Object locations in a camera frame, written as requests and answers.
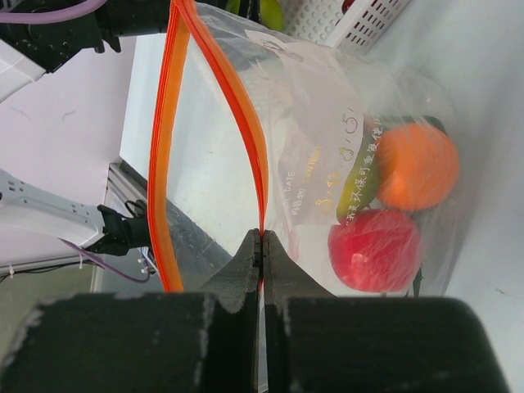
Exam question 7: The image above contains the orange fruit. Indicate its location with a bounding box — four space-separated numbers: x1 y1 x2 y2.
376 123 460 211

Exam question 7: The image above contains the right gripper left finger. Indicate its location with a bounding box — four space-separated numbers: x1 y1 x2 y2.
1 229 261 392

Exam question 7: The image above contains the yellow green pear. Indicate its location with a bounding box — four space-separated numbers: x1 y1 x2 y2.
225 0 284 32

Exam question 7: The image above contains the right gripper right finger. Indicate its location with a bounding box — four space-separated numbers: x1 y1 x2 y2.
262 231 509 392

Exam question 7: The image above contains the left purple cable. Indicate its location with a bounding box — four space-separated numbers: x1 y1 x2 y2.
0 0 151 283

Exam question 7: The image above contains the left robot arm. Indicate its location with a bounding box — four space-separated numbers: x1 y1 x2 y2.
1 1 170 282

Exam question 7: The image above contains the clear zip bag orange zipper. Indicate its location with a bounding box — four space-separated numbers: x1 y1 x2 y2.
147 1 459 296

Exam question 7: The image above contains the large red apple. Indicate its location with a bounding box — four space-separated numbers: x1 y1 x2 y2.
327 209 422 292

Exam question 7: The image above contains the red green apple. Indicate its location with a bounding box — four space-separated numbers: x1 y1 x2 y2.
341 0 355 14

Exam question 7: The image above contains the white plastic basket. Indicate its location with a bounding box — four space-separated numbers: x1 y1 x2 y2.
281 0 409 55

